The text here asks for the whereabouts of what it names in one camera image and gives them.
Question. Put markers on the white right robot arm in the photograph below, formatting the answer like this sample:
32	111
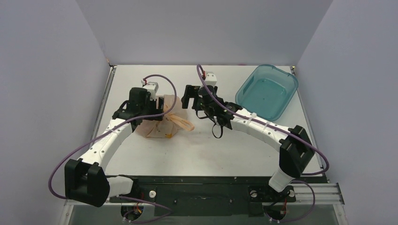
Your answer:
292	144

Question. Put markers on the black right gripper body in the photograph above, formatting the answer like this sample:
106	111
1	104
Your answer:
189	94

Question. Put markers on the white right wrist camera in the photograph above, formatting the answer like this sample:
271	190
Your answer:
209	78

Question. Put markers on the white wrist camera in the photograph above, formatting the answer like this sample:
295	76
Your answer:
151	87
209	78

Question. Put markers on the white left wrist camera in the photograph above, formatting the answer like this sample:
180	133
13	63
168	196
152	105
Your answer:
151	87

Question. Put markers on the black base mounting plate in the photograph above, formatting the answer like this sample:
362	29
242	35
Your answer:
202	196

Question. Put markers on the orange translucent plastic bag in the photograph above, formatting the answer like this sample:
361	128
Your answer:
173	121

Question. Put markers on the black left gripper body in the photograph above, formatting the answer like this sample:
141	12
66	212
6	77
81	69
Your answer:
150	108

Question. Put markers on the teal plastic tray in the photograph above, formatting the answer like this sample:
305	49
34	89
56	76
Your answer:
267	92

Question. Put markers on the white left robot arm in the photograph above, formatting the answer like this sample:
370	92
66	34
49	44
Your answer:
85	178

